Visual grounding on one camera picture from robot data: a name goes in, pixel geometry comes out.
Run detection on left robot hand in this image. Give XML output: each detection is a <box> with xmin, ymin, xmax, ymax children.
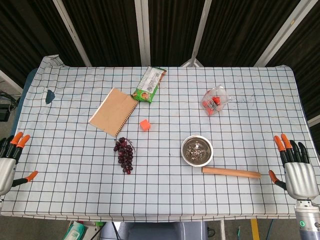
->
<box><xmin>0</xmin><ymin>131</ymin><xmax>39</xmax><ymax>197</ymax></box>

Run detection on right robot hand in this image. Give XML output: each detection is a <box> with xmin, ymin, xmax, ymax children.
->
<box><xmin>268</xmin><ymin>133</ymin><xmax>320</xmax><ymax>201</ymax></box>

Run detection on wooden rolling pin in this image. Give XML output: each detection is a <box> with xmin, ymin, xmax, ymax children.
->
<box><xmin>201</xmin><ymin>166</ymin><xmax>262</xmax><ymax>180</ymax></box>

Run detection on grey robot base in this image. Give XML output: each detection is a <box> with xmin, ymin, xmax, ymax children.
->
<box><xmin>99</xmin><ymin>221</ymin><xmax>208</xmax><ymax>240</ymax></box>

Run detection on black box device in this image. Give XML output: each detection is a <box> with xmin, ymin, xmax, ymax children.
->
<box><xmin>0</xmin><ymin>104</ymin><xmax>11</xmax><ymax>123</ymax></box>

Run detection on white grid tablecloth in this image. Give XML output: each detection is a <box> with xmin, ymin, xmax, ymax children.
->
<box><xmin>0</xmin><ymin>54</ymin><xmax>320</xmax><ymax>222</ymax></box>

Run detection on green wet wipes pack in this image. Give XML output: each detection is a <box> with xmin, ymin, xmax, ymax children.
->
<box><xmin>61</xmin><ymin>221</ymin><xmax>88</xmax><ymax>240</ymax></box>

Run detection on crushed nuts and seeds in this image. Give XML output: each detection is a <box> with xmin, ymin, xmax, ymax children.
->
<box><xmin>186</xmin><ymin>143</ymin><xmax>207</xmax><ymax>161</ymax></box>

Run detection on orange pieces inside box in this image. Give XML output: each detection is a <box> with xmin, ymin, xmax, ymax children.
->
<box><xmin>202</xmin><ymin>91</ymin><xmax>223</xmax><ymax>116</ymax></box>

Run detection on stainless steel bowl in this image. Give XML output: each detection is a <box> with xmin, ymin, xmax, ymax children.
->
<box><xmin>180</xmin><ymin>135</ymin><xmax>214</xmax><ymax>168</ymax></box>

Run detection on clear bag with red items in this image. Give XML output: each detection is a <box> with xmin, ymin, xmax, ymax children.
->
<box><xmin>201</xmin><ymin>84</ymin><xmax>231</xmax><ymax>117</ymax></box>

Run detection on dark red grape bunch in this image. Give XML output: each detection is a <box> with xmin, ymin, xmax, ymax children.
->
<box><xmin>113</xmin><ymin>136</ymin><xmax>137</xmax><ymax>175</ymax></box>

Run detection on brown spiral notebook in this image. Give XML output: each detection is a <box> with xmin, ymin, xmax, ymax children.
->
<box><xmin>88</xmin><ymin>87</ymin><xmax>140</xmax><ymax>138</ymax></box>

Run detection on orange cube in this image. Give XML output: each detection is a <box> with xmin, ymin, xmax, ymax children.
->
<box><xmin>139</xmin><ymin>119</ymin><xmax>152</xmax><ymax>132</ymax></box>

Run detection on green snack packet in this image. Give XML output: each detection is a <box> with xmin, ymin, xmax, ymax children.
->
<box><xmin>131</xmin><ymin>65</ymin><xmax>168</xmax><ymax>104</ymax></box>

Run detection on white partition post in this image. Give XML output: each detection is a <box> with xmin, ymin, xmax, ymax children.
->
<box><xmin>134</xmin><ymin>0</ymin><xmax>152</xmax><ymax>67</ymax></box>
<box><xmin>180</xmin><ymin>0</ymin><xmax>213</xmax><ymax>68</ymax></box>
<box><xmin>52</xmin><ymin>0</ymin><xmax>93</xmax><ymax>67</ymax></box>
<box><xmin>253</xmin><ymin>0</ymin><xmax>311</xmax><ymax>67</ymax></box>

